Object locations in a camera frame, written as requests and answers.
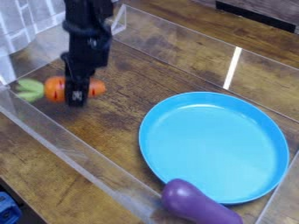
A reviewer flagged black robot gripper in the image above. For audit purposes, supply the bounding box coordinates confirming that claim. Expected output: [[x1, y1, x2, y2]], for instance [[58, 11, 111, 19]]
[[62, 0, 114, 107]]

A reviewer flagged orange toy carrot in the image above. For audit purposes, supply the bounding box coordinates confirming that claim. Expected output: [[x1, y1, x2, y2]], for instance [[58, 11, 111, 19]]
[[16, 76, 107, 102]]

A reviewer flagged blue round plastic tray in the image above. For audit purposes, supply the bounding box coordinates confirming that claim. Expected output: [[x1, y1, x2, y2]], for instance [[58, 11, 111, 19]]
[[139, 92, 290, 205]]

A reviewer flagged white checkered curtain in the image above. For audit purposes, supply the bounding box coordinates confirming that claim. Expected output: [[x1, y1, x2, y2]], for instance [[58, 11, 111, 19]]
[[0, 0, 66, 85]]

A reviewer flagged blue plastic object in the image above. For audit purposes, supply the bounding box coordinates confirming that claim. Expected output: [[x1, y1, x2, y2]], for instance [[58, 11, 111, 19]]
[[0, 192, 23, 224]]

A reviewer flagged purple toy eggplant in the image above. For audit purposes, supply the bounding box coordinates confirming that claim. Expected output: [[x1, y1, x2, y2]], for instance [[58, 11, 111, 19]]
[[162, 178, 243, 224]]

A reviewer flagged dark baseboard strip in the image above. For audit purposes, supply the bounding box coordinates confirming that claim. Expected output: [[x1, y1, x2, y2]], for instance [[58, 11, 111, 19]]
[[215, 0, 295, 33]]

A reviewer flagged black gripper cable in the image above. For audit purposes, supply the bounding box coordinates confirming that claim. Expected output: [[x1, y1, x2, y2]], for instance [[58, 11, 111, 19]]
[[60, 18, 115, 39]]

